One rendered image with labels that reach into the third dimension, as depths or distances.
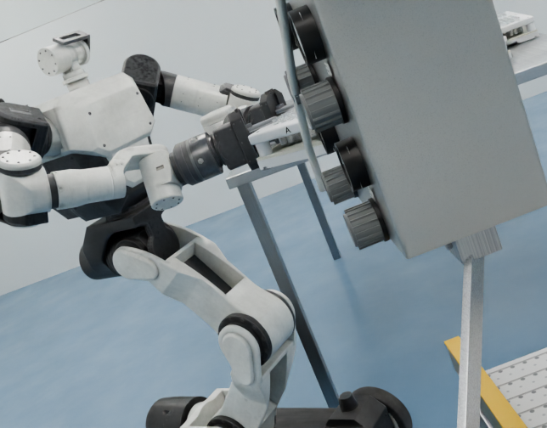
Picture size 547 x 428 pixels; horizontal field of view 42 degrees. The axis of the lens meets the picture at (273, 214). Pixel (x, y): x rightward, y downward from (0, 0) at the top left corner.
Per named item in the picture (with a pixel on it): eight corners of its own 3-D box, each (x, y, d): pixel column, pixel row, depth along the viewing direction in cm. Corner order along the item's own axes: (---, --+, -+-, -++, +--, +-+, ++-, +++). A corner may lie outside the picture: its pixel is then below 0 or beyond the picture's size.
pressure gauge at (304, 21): (304, 64, 49) (285, 13, 48) (322, 58, 49) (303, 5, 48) (310, 66, 46) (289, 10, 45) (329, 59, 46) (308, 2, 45)
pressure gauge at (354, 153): (348, 186, 53) (331, 139, 52) (364, 179, 53) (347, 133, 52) (357, 196, 49) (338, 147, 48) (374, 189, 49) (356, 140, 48)
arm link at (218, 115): (235, 147, 160) (251, 134, 172) (219, 110, 158) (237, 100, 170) (211, 156, 162) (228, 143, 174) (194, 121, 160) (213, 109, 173)
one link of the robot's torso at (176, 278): (254, 384, 166) (105, 276, 178) (290, 343, 180) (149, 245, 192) (273, 342, 157) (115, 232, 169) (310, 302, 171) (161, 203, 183)
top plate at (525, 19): (455, 42, 266) (453, 37, 265) (521, 18, 260) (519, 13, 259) (463, 47, 242) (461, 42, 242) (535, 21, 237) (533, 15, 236)
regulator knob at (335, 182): (329, 202, 66) (312, 158, 65) (355, 192, 66) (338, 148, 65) (335, 211, 63) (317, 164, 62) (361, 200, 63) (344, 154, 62)
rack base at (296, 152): (420, 101, 139) (416, 90, 138) (371, 143, 120) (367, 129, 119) (318, 129, 153) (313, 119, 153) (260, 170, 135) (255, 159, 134)
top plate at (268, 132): (413, 77, 138) (409, 67, 137) (362, 115, 119) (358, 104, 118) (310, 108, 152) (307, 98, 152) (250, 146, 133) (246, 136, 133)
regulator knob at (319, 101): (312, 132, 51) (290, 74, 50) (344, 119, 51) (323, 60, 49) (317, 138, 47) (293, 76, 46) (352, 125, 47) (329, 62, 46)
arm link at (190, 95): (249, 130, 197) (171, 109, 195) (261, 86, 192) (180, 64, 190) (248, 143, 187) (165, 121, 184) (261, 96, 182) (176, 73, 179)
